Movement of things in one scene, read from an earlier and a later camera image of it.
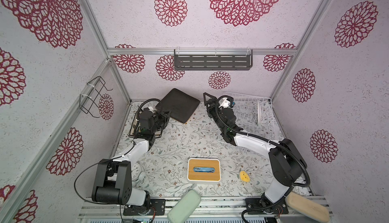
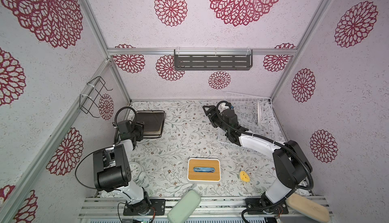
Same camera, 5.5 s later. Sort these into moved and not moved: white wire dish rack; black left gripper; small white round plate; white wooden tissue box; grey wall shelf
Moved: black left gripper
Not moved: grey wall shelf; white wooden tissue box; white wire dish rack; small white round plate
